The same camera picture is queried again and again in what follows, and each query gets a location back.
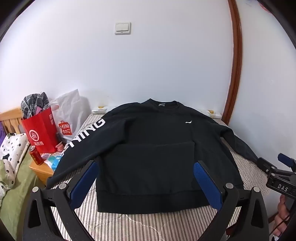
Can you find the black cable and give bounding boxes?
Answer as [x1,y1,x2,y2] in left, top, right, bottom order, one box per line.
[273,214,292,235]

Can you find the black sweatshirt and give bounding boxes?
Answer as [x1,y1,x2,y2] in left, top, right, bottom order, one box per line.
[47,98,260,214]

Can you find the light blue box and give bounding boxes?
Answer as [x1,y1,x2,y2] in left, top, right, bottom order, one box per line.
[47,155,63,171]

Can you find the red drink can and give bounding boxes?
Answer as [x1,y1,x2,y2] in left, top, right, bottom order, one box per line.
[29,146,42,165]

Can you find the green bedsheet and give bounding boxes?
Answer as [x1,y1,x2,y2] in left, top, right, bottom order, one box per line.
[0,153,49,232]

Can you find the white yellow print pillow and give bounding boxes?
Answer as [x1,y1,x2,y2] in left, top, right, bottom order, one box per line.
[91,105,222,119]

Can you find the purple cloth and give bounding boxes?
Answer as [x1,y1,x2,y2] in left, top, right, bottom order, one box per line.
[0,120,6,144]

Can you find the wooden headboard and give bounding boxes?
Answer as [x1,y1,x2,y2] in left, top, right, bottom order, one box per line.
[0,107,29,135]

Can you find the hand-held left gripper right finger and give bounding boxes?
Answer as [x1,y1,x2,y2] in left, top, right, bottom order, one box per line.
[193,160,270,241]

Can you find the white plastic shopping bag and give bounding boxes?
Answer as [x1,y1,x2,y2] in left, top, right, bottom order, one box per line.
[50,89,90,143]

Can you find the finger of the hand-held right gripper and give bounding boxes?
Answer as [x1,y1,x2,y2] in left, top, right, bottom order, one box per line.
[278,153,296,172]
[257,157,278,177]

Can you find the person's right hand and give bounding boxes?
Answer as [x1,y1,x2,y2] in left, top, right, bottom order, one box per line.
[274,195,294,235]

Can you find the white light switch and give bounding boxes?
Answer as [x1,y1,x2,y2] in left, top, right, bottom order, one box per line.
[115,22,131,36]

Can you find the white spotted blanket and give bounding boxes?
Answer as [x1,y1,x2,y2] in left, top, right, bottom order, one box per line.
[0,133,30,200]

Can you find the wooden nightstand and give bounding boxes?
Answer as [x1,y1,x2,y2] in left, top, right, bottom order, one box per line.
[29,151,63,186]

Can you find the striped mattress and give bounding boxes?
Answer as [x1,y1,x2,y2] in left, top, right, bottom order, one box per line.
[47,112,278,241]

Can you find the grey plaid clothing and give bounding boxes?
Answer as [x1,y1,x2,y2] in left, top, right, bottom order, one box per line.
[21,92,51,120]

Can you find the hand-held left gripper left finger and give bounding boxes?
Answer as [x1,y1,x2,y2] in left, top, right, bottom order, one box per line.
[23,159,100,241]

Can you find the brown wooden door frame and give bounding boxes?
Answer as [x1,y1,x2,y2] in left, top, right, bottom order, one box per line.
[223,0,243,127]

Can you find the red paper bag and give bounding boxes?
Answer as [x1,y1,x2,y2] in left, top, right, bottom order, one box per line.
[21,107,58,154]

